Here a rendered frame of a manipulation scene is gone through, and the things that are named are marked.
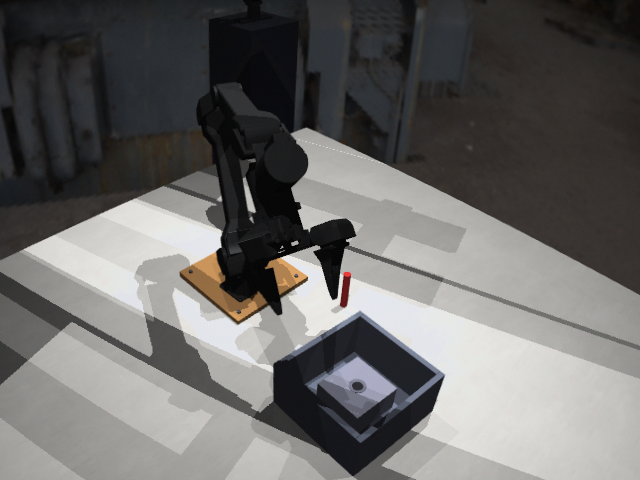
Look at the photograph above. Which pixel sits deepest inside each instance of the dark red peg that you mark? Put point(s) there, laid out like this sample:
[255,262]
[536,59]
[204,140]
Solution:
[345,289]

